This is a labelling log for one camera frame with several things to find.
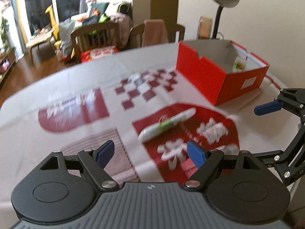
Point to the white and green tube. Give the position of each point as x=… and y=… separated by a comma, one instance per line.
x=159, y=128

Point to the yellow giraffe toy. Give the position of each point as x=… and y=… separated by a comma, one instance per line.
x=54, y=26

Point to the wooden tv cabinet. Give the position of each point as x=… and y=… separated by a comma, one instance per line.
x=7, y=61

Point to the green-lidded spice jar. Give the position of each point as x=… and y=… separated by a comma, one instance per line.
x=239, y=64

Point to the pink towel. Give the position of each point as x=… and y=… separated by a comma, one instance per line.
x=155, y=33

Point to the red patterned seat cushion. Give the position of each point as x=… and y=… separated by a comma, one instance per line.
x=97, y=53

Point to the red and white tablecloth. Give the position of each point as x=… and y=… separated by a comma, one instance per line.
x=120, y=112

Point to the wooden chair with pink towel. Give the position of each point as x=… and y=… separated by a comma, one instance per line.
x=136, y=34

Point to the wooden dining chair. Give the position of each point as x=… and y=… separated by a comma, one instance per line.
x=95, y=36

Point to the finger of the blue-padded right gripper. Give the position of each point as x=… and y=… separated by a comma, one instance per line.
x=269, y=107

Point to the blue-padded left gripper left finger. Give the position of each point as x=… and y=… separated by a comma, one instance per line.
x=93, y=163

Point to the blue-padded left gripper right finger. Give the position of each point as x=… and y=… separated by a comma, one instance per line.
x=208, y=167

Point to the wooden coffee table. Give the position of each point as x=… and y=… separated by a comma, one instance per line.
x=37, y=41

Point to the green houseplant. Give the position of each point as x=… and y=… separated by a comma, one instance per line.
x=4, y=35

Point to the red cardboard shoe box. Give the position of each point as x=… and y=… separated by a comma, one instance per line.
x=207, y=64

